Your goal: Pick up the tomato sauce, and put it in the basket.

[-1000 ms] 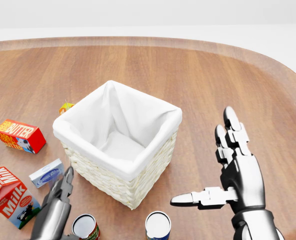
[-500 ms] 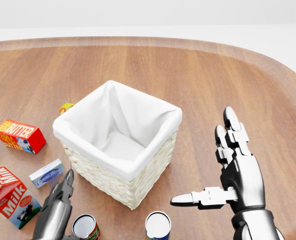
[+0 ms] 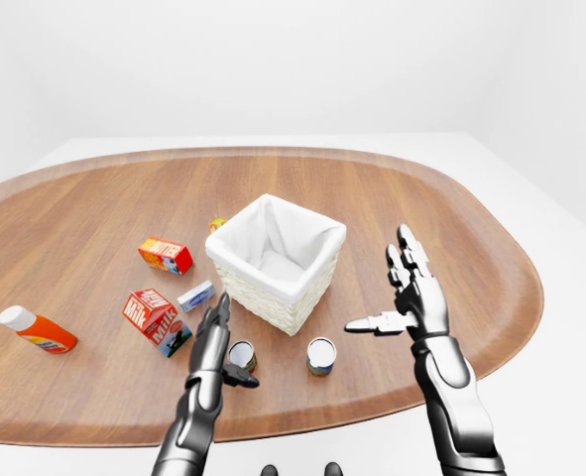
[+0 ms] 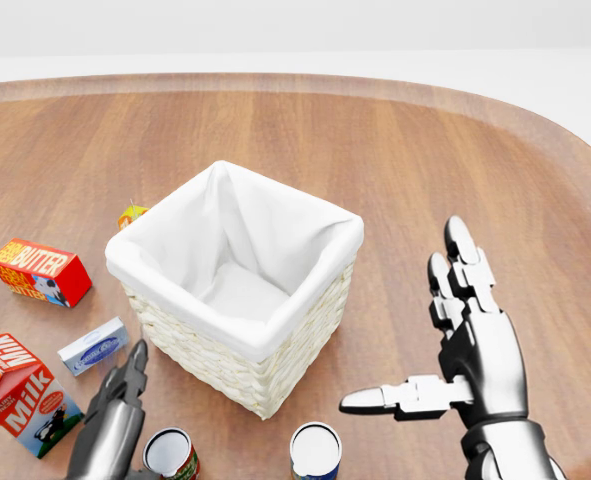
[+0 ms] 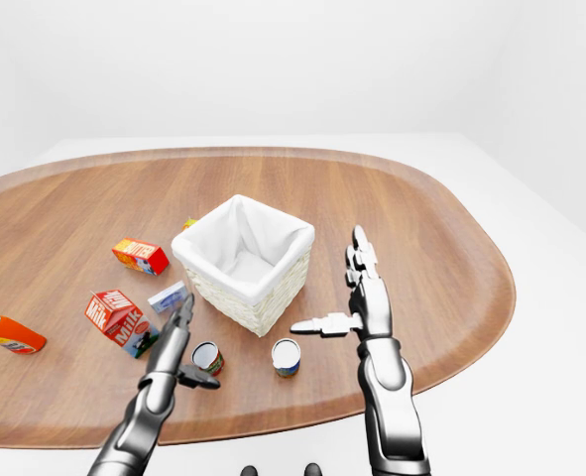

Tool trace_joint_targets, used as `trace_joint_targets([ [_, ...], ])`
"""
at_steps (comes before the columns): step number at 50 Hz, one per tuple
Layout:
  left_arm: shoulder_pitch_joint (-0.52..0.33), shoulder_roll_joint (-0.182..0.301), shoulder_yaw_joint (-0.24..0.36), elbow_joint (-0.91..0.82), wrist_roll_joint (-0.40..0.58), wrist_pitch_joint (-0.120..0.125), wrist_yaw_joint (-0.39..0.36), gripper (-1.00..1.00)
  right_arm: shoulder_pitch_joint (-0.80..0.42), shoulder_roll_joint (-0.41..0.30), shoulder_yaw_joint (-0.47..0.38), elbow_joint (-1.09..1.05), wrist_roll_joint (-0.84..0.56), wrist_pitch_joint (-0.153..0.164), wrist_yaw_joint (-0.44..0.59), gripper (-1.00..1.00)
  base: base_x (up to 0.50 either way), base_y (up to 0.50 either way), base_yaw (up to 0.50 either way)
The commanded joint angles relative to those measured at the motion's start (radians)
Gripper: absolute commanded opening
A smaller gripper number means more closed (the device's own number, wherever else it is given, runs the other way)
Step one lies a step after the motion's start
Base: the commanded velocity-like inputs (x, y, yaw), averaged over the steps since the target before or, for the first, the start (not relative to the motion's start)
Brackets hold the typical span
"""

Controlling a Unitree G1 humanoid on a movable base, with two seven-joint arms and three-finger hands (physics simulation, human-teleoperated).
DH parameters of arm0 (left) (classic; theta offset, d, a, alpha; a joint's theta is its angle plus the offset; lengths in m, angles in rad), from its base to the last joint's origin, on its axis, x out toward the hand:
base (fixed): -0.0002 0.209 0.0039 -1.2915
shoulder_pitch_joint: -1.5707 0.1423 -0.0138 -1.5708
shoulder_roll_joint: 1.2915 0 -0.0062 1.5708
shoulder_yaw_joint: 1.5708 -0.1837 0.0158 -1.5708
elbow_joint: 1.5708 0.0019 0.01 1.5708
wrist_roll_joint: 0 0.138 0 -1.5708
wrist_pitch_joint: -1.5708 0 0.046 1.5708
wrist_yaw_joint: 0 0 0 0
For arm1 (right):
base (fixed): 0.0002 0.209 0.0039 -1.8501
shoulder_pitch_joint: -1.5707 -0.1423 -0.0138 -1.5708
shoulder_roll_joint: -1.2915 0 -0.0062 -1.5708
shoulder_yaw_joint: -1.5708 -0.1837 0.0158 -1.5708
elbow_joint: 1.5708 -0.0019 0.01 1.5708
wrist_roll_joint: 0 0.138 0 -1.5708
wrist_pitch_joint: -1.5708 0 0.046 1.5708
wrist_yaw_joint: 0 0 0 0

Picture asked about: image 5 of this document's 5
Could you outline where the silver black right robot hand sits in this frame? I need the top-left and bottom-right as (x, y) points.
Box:
(290, 224), (394, 341)

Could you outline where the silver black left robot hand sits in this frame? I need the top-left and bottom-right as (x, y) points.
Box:
(146, 293), (222, 391)

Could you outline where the white woven basket with liner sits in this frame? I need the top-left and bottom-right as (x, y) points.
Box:
(171, 193), (316, 338)

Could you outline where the red green tin can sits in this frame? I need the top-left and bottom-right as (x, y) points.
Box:
(190, 340), (226, 378)

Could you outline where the small blue white box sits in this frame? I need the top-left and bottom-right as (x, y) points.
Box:
(147, 280), (190, 315)

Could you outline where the red milk carton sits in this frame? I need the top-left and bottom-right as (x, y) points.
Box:
(83, 289), (161, 360)

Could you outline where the orange red butter box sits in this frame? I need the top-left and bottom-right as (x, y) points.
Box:
(111, 237), (171, 277)

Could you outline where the blue yellow tin can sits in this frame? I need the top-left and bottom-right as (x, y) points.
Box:
(271, 337), (302, 379)

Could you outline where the orange bottle with white cap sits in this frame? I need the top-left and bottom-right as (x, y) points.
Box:
(0, 305), (48, 356)

